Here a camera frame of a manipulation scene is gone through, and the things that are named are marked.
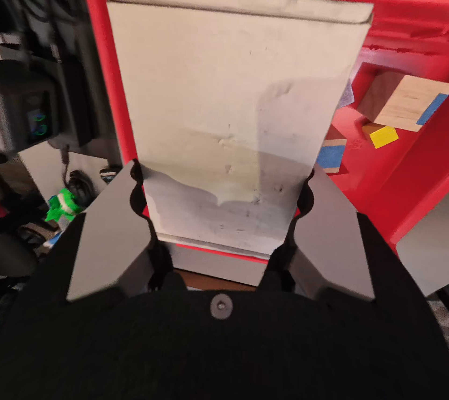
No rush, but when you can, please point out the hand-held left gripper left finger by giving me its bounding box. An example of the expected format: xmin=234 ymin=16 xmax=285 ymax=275
xmin=66 ymin=159 xmax=174 ymax=302

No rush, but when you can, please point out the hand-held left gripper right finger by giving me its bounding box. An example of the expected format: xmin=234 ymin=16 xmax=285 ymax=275
xmin=265 ymin=163 xmax=377 ymax=300

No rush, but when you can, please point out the red plastic bin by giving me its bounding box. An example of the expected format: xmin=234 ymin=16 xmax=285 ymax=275
xmin=80 ymin=0 xmax=449 ymax=264

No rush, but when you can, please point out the yellow wooden cube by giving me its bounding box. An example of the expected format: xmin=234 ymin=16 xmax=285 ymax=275
xmin=361 ymin=122 xmax=400 ymax=150

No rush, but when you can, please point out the white cardboard box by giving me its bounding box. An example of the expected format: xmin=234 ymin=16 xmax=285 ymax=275
xmin=98 ymin=0 xmax=375 ymax=256

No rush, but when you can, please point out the green and white toy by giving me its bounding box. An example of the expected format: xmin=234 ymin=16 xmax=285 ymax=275
xmin=45 ymin=188 xmax=84 ymax=222

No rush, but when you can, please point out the wooden block with blue face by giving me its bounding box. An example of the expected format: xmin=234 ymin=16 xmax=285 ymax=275
xmin=356 ymin=71 xmax=449 ymax=133
xmin=316 ymin=125 xmax=348 ymax=175

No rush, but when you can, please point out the black device with green lights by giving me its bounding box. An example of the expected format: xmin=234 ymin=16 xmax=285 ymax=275
xmin=0 ymin=57 xmax=62 ymax=153

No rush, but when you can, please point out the black cable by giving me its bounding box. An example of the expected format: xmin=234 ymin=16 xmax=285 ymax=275
xmin=60 ymin=144 xmax=93 ymax=204

